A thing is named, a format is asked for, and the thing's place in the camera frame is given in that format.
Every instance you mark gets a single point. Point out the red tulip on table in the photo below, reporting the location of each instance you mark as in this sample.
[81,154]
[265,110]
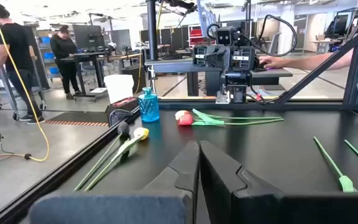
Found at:
[180,114]

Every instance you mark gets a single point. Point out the black case red lining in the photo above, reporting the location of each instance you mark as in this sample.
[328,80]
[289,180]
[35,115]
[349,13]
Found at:
[121,107]

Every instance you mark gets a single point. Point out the blue glass vase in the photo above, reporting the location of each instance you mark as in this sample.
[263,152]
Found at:
[148,107]

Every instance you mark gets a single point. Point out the red storage rack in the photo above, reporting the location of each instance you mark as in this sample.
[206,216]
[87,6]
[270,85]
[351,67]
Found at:
[195,35]

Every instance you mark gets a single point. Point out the black rolling panel board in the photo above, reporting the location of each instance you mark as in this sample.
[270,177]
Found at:
[39,62]

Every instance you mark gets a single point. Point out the person's forearm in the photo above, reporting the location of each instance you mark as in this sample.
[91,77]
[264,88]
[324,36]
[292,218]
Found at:
[315,62]

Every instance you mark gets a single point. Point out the person's hand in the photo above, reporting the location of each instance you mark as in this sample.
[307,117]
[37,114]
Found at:
[270,62]

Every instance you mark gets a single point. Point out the orange artificial tulip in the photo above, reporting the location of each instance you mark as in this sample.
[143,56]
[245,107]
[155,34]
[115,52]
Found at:
[186,119]

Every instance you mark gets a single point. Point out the black diagonal frame strut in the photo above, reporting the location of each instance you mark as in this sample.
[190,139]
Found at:
[315,73]

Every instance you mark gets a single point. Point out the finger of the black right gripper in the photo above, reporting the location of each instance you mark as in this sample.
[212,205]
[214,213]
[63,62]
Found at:
[229,57]
[217,57]

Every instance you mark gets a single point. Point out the black-headed artificial flower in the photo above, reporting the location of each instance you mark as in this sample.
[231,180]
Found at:
[123,128]

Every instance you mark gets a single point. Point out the black computer monitor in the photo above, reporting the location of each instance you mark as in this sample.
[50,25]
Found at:
[87,37]

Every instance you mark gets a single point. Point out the black table edge rail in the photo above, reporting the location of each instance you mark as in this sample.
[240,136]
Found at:
[57,174]

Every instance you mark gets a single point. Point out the person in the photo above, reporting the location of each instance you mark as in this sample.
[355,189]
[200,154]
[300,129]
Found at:
[15,46]
[62,49]

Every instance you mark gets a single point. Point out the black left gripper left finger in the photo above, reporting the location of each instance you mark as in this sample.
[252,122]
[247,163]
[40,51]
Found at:
[179,186]

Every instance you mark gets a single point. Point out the black floor mat orange stripe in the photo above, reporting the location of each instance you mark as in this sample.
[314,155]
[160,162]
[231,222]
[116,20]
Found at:
[79,119]

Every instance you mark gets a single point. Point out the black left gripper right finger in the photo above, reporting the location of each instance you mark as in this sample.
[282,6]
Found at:
[222,186]

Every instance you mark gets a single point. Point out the white bag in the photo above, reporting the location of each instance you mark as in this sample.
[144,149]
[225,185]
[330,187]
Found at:
[119,88]

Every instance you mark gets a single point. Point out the yellow artificial tulip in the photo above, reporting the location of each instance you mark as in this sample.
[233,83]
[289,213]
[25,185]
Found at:
[141,133]

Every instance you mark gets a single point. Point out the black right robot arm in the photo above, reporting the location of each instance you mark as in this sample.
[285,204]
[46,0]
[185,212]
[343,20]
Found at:
[236,79]

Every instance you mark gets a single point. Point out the black standing desk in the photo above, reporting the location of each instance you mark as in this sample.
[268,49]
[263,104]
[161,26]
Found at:
[95,57]

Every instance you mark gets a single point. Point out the black round frame post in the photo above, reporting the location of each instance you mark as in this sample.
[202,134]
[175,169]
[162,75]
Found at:
[152,31]

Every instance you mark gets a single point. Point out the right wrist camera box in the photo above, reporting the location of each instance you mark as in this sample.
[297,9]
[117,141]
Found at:
[224,35]

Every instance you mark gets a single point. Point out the dark purple tulip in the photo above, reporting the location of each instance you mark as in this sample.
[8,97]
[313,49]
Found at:
[346,184]

